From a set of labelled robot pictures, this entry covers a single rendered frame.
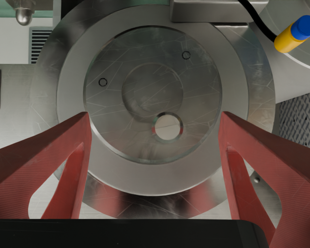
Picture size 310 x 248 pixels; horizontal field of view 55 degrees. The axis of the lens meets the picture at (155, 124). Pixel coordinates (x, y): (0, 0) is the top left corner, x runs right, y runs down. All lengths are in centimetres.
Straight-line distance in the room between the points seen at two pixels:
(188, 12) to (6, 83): 45
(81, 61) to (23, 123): 38
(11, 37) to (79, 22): 313
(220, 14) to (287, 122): 27
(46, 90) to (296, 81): 17
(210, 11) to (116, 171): 10
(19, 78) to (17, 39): 272
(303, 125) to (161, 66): 26
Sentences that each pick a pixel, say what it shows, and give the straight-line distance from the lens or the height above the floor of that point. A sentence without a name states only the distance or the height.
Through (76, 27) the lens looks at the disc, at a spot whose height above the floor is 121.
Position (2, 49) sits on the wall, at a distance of 332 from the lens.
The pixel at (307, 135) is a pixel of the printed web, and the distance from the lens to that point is 38.
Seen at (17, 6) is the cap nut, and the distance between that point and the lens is 59.
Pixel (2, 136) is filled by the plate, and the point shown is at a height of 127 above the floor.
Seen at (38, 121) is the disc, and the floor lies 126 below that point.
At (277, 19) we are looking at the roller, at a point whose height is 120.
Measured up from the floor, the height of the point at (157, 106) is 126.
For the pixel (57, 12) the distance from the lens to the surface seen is 21.
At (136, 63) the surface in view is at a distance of 16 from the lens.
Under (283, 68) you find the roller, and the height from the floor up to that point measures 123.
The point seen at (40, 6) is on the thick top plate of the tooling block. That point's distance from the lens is 62.
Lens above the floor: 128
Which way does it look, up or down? 4 degrees down
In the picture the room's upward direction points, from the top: 180 degrees counter-clockwise
